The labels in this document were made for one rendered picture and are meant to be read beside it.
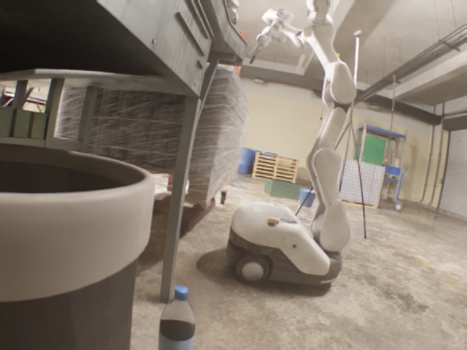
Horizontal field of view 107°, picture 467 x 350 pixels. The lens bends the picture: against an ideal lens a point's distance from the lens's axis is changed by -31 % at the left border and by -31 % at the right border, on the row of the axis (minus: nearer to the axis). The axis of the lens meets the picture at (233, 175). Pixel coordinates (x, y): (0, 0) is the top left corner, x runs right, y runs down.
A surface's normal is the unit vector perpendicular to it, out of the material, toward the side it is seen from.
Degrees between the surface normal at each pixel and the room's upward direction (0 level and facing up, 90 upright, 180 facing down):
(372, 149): 90
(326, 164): 90
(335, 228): 90
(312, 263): 90
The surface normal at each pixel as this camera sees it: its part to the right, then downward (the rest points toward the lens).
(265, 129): -0.11, 0.07
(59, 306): 0.83, 0.26
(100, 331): 0.93, 0.25
